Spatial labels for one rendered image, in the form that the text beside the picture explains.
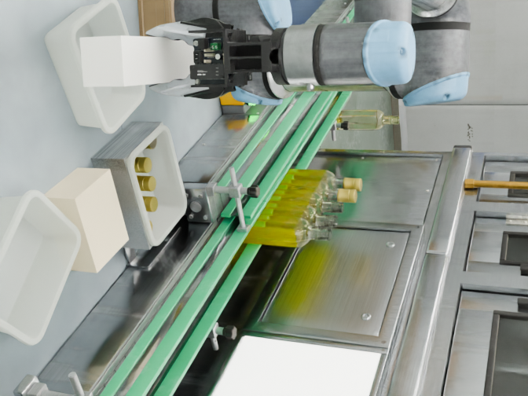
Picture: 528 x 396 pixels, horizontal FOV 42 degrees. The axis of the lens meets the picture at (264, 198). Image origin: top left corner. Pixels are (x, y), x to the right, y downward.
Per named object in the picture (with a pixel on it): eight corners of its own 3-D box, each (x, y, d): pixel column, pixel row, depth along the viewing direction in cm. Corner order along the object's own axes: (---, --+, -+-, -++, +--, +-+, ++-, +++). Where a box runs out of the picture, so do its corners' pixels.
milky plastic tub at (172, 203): (120, 248, 151) (155, 251, 148) (91, 157, 140) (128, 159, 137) (156, 206, 165) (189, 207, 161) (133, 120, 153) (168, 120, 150)
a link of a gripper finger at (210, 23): (182, 10, 93) (240, 27, 90) (188, 11, 94) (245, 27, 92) (175, 45, 94) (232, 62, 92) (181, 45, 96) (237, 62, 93)
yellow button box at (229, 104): (221, 114, 196) (245, 114, 193) (216, 89, 192) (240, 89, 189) (230, 103, 201) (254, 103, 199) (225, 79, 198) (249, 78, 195)
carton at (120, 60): (79, 37, 87) (120, 35, 85) (173, 40, 109) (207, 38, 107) (83, 86, 88) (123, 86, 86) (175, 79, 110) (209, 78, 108)
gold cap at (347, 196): (337, 204, 177) (354, 205, 176) (336, 191, 176) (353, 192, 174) (341, 199, 180) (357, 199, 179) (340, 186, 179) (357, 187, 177)
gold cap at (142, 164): (124, 161, 148) (142, 161, 146) (132, 153, 151) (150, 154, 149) (128, 175, 150) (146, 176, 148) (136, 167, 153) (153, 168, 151)
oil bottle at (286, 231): (226, 243, 172) (309, 249, 165) (222, 224, 170) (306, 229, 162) (235, 230, 177) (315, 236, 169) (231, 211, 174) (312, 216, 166)
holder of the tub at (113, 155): (125, 267, 154) (155, 270, 151) (90, 158, 140) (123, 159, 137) (159, 225, 167) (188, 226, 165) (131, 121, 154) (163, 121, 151)
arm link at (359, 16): (419, 3, 96) (405, -6, 86) (417, 86, 97) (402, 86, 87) (363, 6, 99) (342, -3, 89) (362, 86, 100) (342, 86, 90)
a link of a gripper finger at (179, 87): (131, 87, 93) (188, 66, 89) (154, 85, 98) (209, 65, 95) (138, 109, 93) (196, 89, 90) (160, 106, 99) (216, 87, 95)
